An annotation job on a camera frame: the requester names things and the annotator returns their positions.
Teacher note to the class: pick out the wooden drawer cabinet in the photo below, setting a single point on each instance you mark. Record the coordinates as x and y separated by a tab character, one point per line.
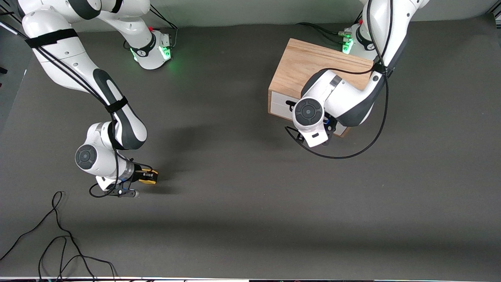
297	66

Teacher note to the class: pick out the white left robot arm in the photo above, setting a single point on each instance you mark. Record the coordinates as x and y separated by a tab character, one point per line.
344	94

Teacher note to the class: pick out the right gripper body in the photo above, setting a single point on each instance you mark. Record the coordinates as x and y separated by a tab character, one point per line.
138	175

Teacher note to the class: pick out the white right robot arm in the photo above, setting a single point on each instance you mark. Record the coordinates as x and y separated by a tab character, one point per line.
62	55

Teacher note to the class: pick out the aluminium frame rail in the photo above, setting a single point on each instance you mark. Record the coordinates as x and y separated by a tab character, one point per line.
497	15

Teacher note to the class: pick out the yellow cube block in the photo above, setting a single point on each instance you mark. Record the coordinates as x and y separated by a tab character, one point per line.
150	182

